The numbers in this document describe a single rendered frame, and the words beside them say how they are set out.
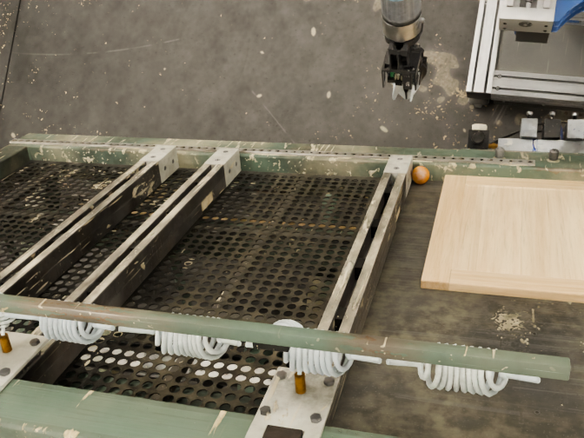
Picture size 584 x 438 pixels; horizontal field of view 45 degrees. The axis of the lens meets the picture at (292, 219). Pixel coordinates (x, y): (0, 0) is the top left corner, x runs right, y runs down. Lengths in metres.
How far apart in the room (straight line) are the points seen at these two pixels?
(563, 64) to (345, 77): 0.87
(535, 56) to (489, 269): 1.37
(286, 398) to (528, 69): 1.95
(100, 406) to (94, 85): 2.50
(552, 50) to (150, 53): 1.74
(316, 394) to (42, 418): 0.40
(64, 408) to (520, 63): 2.11
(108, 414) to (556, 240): 1.05
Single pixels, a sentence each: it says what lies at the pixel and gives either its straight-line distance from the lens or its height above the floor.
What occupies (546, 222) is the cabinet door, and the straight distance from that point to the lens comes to 1.76.
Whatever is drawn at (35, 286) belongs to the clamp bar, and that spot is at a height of 1.53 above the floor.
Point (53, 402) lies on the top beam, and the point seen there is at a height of 1.91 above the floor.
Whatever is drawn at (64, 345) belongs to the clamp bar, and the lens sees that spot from 1.37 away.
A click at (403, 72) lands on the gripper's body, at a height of 1.47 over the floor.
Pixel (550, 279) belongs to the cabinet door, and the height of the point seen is 1.33.
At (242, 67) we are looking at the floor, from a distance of 3.17.
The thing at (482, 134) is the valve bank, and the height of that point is 0.79.
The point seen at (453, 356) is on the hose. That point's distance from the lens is 0.89.
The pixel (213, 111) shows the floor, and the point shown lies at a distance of 3.17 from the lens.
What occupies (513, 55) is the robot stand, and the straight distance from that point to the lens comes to 2.77.
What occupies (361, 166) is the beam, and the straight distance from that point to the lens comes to 2.01.
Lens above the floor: 2.85
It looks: 74 degrees down
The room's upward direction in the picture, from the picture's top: 72 degrees counter-clockwise
